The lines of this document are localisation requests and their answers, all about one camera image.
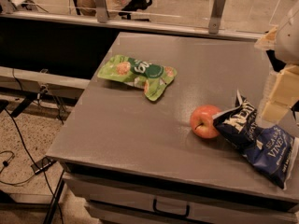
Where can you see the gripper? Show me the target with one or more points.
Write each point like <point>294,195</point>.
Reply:
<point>289,40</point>

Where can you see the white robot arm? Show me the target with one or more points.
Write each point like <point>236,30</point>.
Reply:
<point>286,44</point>

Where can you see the blue kettle chip bag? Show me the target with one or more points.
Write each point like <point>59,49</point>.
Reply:
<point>271,151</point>

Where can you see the green rice chip bag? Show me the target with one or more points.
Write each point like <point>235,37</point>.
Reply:
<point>152,78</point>

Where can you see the red apple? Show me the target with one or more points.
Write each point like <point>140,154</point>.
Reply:
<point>201,121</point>

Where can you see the black power strip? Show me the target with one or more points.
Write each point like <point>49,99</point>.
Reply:
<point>42,165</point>

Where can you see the grey metal rail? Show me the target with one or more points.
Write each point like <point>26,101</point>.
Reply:
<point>135,26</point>

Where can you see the right metal barrier bracket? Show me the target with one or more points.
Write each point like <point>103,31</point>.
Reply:
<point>216,15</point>

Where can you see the metal barrier bracket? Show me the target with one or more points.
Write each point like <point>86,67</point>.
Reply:
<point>101,11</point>
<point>216,15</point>

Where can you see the left metal barrier bracket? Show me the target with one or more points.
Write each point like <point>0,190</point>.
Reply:
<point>101,11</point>

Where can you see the grey drawer with black handle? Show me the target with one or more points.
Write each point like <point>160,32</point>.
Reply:
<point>124,203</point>

